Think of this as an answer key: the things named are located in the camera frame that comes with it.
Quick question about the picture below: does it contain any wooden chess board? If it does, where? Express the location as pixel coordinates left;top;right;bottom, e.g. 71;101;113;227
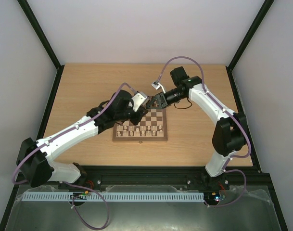
112;109;168;142

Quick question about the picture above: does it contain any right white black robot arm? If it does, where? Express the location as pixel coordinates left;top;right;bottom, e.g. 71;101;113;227
146;66;249;189

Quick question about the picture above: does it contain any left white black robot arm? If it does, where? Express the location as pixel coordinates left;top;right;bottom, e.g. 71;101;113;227
16;90;148;187

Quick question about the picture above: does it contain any row of white pieces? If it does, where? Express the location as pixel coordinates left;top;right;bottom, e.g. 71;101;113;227
115;125;165;138

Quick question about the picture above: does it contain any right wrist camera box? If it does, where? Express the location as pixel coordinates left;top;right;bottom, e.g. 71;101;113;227
151;81;166;93

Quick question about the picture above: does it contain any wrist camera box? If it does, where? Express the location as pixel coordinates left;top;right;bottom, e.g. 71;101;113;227
132;92;148;112
151;81;166;93

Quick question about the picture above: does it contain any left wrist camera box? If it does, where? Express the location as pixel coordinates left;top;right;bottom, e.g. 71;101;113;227
132;92;148;112

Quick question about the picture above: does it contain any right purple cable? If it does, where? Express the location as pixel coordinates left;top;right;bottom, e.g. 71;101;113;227
157;56;252;208

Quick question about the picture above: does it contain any purple cable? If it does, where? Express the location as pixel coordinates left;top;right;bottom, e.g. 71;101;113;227
157;56;252;208
12;83;137;229

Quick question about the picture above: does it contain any light blue cable duct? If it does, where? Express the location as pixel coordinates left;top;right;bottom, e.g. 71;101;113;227
22;192;204;202

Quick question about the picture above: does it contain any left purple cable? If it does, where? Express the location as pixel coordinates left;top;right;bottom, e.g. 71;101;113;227
12;83;137;229

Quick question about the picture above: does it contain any black aluminium frame rail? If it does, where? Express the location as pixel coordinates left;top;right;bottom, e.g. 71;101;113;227
16;165;272;193

